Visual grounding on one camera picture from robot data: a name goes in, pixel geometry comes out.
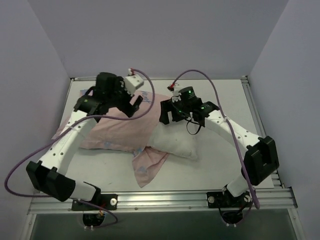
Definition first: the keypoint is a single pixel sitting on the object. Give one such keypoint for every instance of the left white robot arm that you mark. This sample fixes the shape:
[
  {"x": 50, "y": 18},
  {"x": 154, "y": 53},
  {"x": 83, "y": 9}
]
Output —
[{"x": 48, "y": 174}]

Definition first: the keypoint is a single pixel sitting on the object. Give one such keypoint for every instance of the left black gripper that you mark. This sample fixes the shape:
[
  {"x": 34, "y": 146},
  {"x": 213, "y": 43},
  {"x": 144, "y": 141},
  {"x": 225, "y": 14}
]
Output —
[{"x": 129, "y": 104}]

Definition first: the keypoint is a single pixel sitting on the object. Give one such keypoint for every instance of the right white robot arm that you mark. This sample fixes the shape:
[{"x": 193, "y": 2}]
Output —
[{"x": 259, "y": 154}]

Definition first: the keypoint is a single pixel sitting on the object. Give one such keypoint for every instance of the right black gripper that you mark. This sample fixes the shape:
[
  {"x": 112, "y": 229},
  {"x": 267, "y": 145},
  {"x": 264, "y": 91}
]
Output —
[{"x": 167, "y": 113}]

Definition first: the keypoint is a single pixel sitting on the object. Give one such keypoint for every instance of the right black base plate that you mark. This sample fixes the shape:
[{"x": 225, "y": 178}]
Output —
[{"x": 224, "y": 199}]

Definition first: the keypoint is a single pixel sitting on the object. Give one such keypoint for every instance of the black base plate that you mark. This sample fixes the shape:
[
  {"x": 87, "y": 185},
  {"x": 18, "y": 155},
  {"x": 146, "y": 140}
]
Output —
[
  {"x": 224, "y": 199},
  {"x": 108, "y": 201}
]

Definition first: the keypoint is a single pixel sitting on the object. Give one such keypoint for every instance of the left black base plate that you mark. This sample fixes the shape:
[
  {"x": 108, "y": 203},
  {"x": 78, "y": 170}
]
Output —
[{"x": 108, "y": 201}]

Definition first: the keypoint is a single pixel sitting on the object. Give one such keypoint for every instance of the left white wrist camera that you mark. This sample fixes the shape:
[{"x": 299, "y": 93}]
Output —
[{"x": 133, "y": 83}]

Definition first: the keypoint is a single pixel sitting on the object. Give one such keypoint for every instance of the white pillow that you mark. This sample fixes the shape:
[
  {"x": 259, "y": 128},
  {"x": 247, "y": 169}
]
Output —
[{"x": 174, "y": 138}]

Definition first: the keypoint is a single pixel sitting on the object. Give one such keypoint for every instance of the pink pillowcase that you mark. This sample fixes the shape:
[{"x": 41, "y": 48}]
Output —
[{"x": 132, "y": 136}]

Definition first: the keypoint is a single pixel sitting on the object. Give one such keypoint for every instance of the front aluminium rail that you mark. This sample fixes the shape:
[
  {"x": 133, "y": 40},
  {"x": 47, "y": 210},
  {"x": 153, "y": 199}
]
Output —
[{"x": 167, "y": 201}]

